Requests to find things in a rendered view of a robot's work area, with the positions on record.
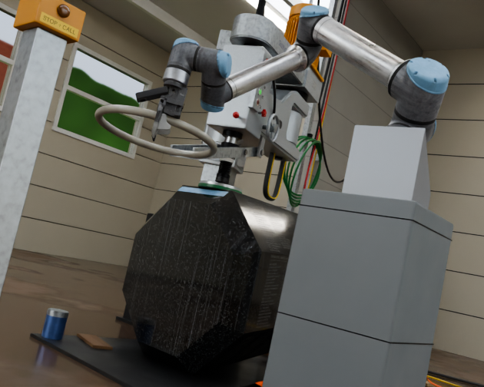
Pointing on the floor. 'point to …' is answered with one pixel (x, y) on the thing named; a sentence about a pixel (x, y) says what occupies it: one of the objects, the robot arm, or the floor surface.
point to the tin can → (54, 323)
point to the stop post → (21, 135)
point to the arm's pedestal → (359, 293)
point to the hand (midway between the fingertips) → (152, 135)
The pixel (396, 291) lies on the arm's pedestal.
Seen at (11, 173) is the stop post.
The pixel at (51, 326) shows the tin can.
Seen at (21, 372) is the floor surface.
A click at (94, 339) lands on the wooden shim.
